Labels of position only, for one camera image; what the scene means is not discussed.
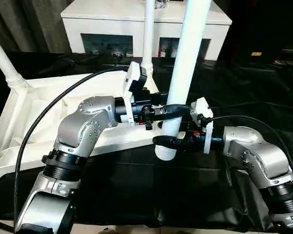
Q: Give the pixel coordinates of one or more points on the white plastic table leg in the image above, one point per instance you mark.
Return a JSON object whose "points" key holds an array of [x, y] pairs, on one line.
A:
{"points": [[185, 61], [2, 61], [149, 36]]}

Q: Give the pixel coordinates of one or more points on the white plastic table top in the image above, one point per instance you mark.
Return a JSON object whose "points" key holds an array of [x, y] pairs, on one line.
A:
{"points": [[9, 146]]}

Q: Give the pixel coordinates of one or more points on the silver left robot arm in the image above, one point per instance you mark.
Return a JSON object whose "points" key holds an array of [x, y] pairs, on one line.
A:
{"points": [[75, 126]]}

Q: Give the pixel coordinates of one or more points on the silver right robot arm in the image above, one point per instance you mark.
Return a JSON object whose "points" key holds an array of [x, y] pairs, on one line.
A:
{"points": [[254, 151]]}

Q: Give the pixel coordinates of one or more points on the black mat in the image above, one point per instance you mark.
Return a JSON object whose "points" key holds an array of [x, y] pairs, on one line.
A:
{"points": [[149, 190]]}

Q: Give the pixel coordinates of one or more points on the small red white figurine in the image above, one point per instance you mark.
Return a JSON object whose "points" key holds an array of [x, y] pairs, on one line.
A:
{"points": [[163, 50]]}

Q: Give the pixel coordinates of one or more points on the white cabinet with glass doors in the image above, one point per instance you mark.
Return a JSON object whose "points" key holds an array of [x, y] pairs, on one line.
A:
{"points": [[107, 22]]}

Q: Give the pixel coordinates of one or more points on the small yellow label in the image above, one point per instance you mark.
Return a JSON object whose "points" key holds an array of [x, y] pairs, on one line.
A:
{"points": [[257, 53]]}

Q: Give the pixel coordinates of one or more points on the dark object on cabinet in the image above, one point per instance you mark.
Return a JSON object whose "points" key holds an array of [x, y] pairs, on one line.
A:
{"points": [[161, 3]]}

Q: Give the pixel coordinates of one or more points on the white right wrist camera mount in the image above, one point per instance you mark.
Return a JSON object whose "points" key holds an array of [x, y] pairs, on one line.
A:
{"points": [[207, 141]]}

